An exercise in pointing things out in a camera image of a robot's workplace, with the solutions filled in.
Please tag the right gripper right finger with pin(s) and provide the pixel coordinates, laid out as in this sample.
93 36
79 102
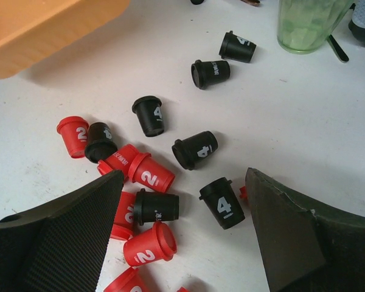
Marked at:
305 244

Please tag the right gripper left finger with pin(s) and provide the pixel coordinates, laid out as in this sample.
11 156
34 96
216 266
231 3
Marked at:
60 245

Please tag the orange storage basket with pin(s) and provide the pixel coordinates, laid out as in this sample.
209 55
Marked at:
31 31

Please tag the red capsule cluster left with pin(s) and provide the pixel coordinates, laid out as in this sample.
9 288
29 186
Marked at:
124 220

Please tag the red capsule cluster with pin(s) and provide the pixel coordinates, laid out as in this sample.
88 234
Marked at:
124 220
156 243

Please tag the black capsule in cluster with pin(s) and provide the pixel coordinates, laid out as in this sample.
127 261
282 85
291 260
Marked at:
150 207

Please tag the black capsule numbered four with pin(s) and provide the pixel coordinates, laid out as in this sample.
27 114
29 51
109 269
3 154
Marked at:
221 200

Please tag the red capsule cluster right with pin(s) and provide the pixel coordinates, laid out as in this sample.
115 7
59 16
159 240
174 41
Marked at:
156 243

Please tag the red capsule pair left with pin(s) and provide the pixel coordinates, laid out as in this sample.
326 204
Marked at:
119 160

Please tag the red capsule pair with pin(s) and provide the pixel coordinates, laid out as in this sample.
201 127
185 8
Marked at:
119 160
146 171

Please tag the black capsule beside red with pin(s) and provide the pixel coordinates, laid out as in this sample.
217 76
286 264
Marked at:
100 142

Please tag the red capsule pair right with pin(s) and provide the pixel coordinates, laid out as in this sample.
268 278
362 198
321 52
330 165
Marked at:
146 171

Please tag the black capsule middle right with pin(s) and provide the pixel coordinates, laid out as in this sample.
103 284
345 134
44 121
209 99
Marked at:
192 150

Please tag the black capsule middle left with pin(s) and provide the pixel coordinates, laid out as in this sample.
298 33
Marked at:
148 111

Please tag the black capsule top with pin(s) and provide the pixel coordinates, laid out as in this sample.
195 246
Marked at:
236 48

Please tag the green glass cup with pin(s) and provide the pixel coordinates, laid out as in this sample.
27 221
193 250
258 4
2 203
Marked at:
304 26

